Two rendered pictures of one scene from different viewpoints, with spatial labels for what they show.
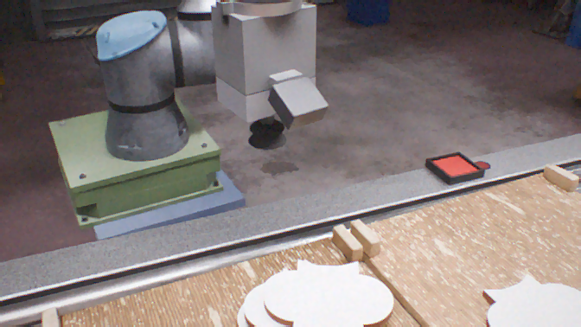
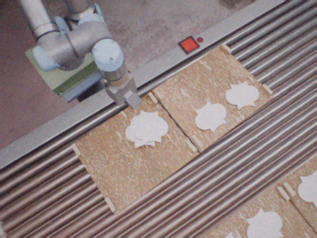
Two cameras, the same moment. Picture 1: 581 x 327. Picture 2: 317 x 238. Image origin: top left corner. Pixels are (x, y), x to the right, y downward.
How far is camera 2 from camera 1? 67 cm
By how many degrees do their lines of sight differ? 39
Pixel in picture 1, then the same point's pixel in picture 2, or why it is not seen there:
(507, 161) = (209, 35)
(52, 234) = (13, 44)
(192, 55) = not seen: hidden behind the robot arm
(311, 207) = (138, 76)
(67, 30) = not seen: outside the picture
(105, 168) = (59, 76)
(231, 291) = (121, 124)
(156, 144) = (75, 64)
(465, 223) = (191, 78)
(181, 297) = (107, 129)
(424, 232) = (177, 86)
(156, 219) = (83, 87)
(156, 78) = not seen: hidden behind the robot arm
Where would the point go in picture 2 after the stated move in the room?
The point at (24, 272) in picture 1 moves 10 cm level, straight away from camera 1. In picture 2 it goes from (54, 126) to (41, 111)
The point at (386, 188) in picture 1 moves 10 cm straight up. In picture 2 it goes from (163, 61) to (163, 49)
